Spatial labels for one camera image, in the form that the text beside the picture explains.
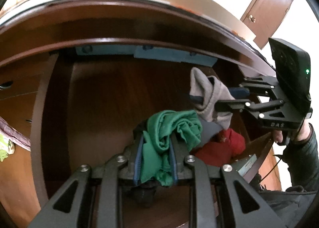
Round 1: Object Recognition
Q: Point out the dark wooden dresser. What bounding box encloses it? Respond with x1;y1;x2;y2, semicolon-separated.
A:
0;0;282;228

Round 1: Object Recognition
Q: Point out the brown wooden door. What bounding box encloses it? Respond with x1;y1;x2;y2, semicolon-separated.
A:
241;0;292;49

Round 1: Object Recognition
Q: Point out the green white cloth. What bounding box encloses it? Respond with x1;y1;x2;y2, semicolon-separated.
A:
0;133;15;162

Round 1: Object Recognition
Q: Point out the grey underwear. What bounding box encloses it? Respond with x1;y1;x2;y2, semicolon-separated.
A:
189;67;235;130

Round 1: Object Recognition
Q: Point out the black right camera box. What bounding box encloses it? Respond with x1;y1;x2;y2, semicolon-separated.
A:
268;38;311;116

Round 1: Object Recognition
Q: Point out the red garment in drawer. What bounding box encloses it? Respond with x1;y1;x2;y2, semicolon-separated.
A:
194;128;245;167

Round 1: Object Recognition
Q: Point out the green underwear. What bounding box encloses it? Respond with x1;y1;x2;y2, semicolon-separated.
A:
140;110;203;186

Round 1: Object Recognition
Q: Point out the person's right hand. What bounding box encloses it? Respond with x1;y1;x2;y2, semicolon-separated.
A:
272;119;311;144

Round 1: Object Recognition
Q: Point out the dark sleeved right forearm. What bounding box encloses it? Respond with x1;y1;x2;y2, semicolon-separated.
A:
259;121;318;227

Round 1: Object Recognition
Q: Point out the brass door knob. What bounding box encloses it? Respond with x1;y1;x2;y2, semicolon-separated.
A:
248;14;256;23

